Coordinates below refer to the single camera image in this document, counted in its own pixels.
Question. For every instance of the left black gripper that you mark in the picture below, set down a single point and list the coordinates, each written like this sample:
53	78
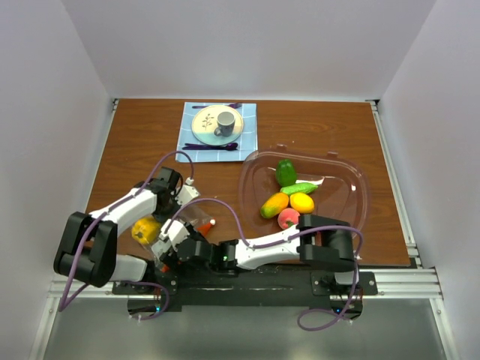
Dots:
176	208

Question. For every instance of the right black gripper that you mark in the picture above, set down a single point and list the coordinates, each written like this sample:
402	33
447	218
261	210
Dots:
170	257

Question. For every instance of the clear zip top bag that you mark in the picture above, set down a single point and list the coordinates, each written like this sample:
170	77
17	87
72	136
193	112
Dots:
194	215

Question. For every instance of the fake yellow pepper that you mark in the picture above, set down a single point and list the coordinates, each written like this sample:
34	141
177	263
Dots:
145	231

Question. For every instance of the fake orange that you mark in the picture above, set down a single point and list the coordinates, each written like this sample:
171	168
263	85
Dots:
274	205

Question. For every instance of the fake red peach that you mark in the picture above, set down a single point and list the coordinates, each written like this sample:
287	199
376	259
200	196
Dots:
287	218

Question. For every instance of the fake yellow lemon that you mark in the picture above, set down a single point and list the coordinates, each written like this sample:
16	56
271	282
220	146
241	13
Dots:
302	203

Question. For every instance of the fake green broccoli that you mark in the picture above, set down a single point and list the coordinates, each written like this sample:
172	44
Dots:
285	173

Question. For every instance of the fake green cucumber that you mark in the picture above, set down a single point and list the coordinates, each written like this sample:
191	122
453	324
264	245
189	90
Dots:
302	187

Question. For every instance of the clear pink plastic bowl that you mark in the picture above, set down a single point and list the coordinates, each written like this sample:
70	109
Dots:
342	193

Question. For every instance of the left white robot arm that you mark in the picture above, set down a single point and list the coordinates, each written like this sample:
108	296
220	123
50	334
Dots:
89	241

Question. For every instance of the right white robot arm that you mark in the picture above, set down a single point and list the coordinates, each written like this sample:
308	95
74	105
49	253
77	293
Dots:
319	242

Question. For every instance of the blue checked cloth napkin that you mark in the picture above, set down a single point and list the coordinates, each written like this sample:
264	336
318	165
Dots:
248	142

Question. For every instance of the purple plastic spoon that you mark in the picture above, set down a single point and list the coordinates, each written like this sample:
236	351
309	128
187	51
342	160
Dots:
198	147

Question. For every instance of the cream plate with plant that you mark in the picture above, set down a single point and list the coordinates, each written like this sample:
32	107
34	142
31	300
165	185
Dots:
205	122

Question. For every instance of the grey mug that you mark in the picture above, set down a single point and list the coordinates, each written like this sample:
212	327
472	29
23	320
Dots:
225	124

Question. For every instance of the purple plastic fork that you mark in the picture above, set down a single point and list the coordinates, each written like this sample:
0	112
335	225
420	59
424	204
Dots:
230	105

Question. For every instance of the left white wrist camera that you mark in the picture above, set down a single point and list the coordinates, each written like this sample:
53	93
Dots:
187	192

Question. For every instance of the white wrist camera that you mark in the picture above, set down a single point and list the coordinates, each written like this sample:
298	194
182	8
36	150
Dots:
172	233
187	192

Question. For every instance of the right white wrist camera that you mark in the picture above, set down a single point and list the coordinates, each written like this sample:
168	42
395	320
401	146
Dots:
172	233

